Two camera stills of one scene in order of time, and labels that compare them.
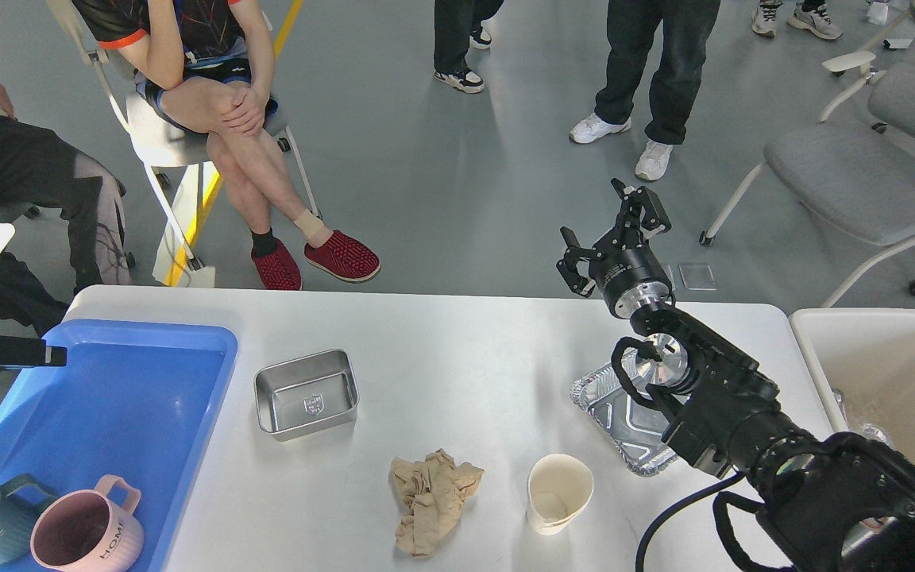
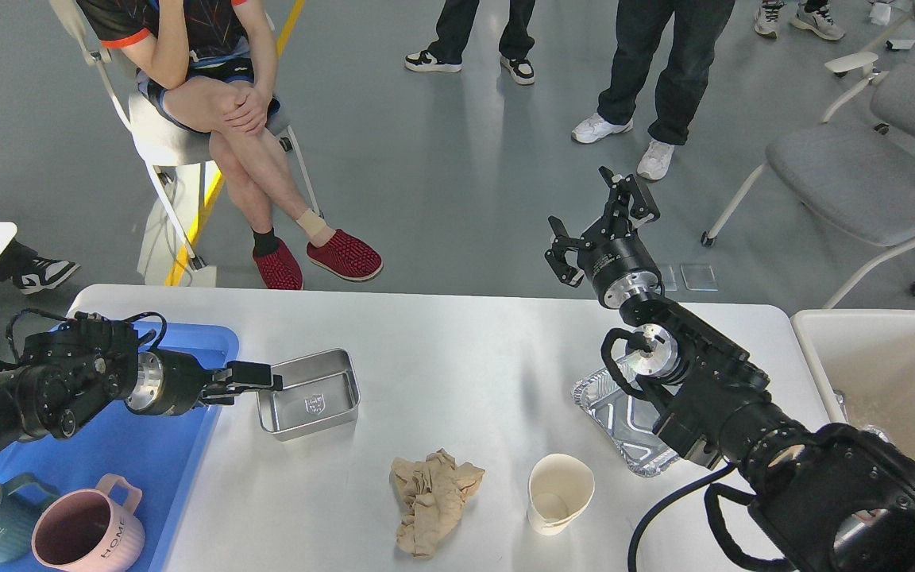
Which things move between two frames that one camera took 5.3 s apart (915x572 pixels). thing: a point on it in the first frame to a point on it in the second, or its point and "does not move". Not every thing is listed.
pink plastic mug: x=90 y=530 does not move
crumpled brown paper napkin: x=433 y=492 does not move
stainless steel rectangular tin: x=307 y=396 does not move
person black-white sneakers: x=457 y=23 to x=454 y=21
